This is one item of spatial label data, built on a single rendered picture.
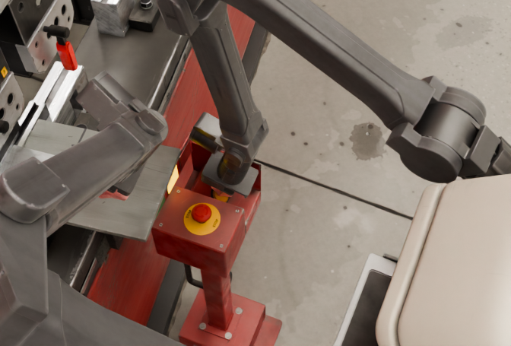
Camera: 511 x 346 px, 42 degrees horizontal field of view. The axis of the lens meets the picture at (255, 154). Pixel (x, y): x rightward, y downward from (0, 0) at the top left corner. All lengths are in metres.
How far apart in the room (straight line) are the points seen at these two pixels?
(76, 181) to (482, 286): 0.38
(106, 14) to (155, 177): 0.48
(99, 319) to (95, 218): 0.60
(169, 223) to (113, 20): 0.46
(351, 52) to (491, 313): 0.37
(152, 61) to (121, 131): 0.66
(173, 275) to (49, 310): 1.63
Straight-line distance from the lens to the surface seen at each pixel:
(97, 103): 0.92
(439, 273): 0.67
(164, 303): 2.05
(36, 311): 0.45
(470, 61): 2.76
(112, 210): 1.10
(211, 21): 0.92
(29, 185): 0.51
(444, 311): 0.64
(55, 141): 1.20
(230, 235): 1.30
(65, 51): 1.15
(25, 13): 1.09
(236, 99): 1.05
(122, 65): 1.46
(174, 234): 1.31
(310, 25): 0.82
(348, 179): 2.31
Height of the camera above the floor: 1.93
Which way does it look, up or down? 55 degrees down
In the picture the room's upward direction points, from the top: straight up
